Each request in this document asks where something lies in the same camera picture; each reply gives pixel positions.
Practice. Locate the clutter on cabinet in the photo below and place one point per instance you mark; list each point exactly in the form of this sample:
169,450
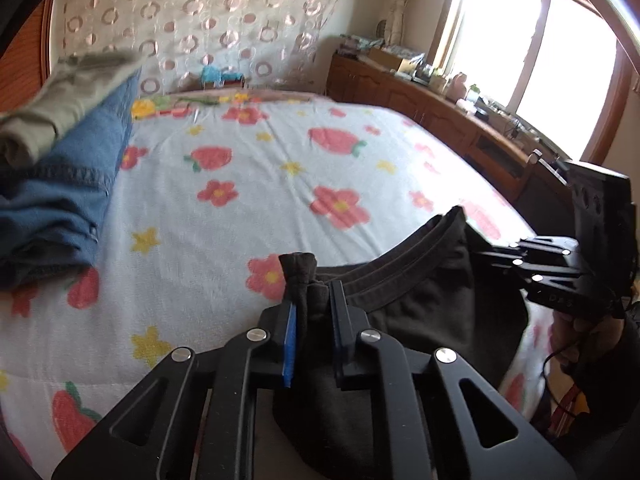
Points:
395,57

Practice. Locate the folded khaki pants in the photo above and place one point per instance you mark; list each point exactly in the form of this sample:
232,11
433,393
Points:
65,100

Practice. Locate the person's right forearm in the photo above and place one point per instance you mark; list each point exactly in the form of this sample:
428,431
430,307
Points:
617,390

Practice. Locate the pink figure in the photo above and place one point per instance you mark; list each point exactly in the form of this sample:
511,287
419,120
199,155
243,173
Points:
458,85

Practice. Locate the circle patterned curtain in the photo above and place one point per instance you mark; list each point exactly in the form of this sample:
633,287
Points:
200,15

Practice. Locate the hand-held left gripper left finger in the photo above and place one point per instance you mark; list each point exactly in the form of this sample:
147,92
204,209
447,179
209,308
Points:
289,345

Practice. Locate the window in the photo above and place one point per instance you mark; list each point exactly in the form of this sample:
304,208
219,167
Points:
530,45

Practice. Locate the folded blue jeans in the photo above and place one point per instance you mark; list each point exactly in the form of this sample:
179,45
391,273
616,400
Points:
75,175

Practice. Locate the black pants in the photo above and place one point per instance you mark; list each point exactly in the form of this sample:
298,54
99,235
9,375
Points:
425,300

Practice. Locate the person's right hand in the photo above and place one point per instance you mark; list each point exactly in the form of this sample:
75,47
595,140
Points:
570,340

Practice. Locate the small blue toy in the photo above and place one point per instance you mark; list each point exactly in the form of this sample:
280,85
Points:
214,76

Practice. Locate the white floral bedsheet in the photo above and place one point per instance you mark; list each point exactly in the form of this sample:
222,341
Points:
280,195

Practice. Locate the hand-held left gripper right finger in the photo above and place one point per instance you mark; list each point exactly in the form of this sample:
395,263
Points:
337,332

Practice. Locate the wooden cabinet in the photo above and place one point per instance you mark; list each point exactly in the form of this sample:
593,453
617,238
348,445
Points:
400,96

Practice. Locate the pink floral blanket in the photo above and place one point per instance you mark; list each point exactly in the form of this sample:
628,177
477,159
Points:
200,104

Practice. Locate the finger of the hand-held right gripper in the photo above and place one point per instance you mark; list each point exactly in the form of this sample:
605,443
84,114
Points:
545,247
510,265

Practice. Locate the wooden slatted wardrobe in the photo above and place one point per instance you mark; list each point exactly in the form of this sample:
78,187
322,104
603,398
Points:
25,60

